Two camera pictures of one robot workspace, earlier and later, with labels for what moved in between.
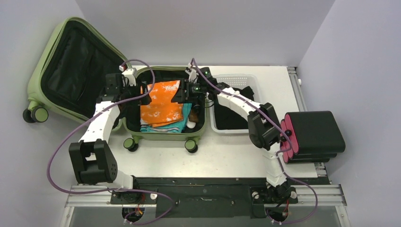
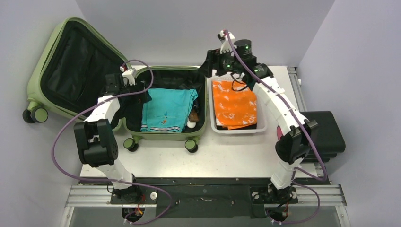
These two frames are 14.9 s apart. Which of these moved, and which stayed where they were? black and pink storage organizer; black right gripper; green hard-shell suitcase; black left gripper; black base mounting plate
Moved: black right gripper
Stayed: black base mounting plate; black left gripper; black and pink storage organizer; green hard-shell suitcase
